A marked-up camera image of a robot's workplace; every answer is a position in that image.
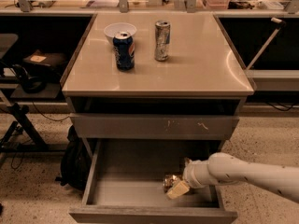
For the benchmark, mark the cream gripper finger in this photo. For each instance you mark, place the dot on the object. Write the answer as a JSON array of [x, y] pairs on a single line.
[[179, 188]]

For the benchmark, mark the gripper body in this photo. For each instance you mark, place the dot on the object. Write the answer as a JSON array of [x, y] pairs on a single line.
[[189, 174]]

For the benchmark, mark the crushed orange can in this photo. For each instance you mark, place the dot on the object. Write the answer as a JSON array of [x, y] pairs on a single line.
[[170, 180]]

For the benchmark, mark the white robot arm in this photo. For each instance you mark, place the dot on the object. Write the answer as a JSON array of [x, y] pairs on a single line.
[[224, 169]]

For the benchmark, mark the open grey lower drawer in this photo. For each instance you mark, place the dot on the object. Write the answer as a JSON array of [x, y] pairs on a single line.
[[126, 185]]

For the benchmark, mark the grey drawer cabinet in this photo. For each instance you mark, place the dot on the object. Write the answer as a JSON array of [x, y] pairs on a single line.
[[201, 75]]

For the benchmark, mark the closed grey upper drawer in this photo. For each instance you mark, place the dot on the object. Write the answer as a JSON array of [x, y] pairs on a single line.
[[177, 127]]

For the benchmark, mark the blue pepsi can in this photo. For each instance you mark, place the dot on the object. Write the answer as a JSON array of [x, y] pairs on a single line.
[[124, 49]]

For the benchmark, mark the silver tall can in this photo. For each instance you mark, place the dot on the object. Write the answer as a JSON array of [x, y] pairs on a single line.
[[162, 40]]

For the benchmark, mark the black backpack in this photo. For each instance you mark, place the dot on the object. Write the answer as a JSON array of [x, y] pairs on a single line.
[[76, 162]]

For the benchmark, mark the black headphones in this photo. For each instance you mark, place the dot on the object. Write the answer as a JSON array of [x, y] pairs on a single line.
[[28, 84]]

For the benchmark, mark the dark box with label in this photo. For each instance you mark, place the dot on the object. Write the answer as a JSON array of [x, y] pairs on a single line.
[[50, 60]]

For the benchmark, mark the white stick with handle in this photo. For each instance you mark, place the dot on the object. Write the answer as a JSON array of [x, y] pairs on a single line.
[[279, 25]]

